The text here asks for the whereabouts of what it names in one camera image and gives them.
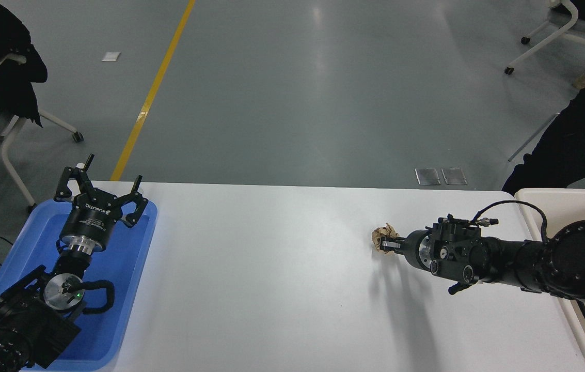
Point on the grey metal rod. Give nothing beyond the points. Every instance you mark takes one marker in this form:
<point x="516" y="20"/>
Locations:
<point x="532" y="137"/>

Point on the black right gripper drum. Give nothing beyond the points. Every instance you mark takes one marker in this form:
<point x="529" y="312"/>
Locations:
<point x="413" y="248"/>

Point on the black jacket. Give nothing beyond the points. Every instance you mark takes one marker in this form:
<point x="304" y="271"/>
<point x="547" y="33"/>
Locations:
<point x="11" y="77"/>

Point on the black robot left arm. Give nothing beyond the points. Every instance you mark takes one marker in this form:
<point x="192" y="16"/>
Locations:
<point x="24" y="320"/>

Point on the white wheeled chair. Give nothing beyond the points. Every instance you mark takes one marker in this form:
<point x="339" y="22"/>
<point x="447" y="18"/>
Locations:
<point x="550" y="36"/>

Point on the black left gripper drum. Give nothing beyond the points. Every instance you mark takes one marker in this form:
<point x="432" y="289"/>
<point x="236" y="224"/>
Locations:
<point x="91" y="219"/>

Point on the tan paper ball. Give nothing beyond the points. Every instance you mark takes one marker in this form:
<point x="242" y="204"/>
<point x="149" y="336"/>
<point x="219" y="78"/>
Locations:
<point x="382" y="233"/>

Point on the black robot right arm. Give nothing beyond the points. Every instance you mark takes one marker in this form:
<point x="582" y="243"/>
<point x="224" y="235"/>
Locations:
<point x="571" y="263"/>

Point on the silver floor plate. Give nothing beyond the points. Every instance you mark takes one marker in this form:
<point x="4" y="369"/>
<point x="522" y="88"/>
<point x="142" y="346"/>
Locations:
<point x="454" y="175"/>
<point x="427" y="176"/>

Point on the large pale plastic bin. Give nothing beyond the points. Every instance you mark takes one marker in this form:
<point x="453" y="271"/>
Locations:
<point x="535" y="206"/>

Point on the blue plastic tray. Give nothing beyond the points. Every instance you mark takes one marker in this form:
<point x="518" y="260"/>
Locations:
<point x="127" y="289"/>

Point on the grey wheeled chair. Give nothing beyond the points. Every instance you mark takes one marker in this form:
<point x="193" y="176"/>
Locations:
<point x="11" y="155"/>

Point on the standing person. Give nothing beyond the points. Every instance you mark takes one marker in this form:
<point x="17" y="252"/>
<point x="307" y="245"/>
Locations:
<point x="560" y="155"/>

